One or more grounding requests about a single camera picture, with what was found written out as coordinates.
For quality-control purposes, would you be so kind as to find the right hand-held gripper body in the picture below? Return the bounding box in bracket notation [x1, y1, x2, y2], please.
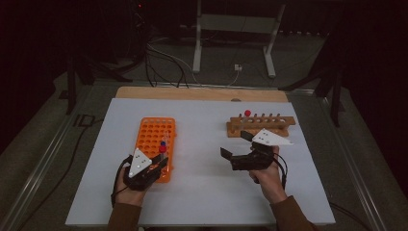
[230, 128, 293, 171]

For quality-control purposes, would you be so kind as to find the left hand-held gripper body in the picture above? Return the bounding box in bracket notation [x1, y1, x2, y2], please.
[123, 147, 162, 193]

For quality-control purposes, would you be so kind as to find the wooden test tube rack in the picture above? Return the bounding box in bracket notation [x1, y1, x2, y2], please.
[225, 113, 296, 139]

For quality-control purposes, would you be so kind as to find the orange plastic tube rack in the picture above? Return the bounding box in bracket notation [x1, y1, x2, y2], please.
[139, 116, 177, 184]

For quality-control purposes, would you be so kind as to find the person's left hand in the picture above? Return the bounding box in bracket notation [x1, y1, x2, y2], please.
[114, 167, 152, 207]

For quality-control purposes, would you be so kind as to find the person's right hand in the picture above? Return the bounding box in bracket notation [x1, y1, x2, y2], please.
[248, 145, 288, 205]

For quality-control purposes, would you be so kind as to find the white table mat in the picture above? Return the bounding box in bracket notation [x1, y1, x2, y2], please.
[64, 97, 337, 227]

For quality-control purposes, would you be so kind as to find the black stand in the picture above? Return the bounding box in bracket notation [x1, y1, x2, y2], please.
[278, 37, 346, 128]
[64, 47, 133, 116]

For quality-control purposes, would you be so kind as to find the white metal stand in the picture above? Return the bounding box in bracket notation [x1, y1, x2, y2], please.
[191, 0, 287, 79]

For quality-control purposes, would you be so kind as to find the dark equipment rack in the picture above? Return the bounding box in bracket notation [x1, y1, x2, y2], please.
[95, 0, 152, 65]

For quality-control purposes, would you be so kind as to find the left hand-held gripper cable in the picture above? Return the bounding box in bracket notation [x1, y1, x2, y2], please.
[110, 155, 133, 208]

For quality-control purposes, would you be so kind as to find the hand-held gripper cable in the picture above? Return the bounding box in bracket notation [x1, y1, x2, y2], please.
[272, 152, 289, 191]
[110, 155, 133, 208]

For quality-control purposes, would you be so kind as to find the right hand-held gripper cable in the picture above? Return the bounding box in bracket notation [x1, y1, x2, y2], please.
[272, 152, 289, 191]

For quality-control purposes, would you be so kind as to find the white plug cable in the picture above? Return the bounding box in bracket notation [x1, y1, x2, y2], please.
[225, 69, 241, 87]

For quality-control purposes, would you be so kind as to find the aluminium frame rail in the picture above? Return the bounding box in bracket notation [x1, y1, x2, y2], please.
[317, 94, 391, 231]
[0, 85, 94, 231]
[92, 80, 317, 95]

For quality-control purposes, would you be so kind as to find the thin black floor cable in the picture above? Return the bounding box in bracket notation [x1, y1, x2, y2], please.
[328, 201, 371, 231]
[18, 118, 105, 231]

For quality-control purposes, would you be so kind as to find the black floor cables bundle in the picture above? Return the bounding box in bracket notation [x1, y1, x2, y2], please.
[143, 44, 191, 89]

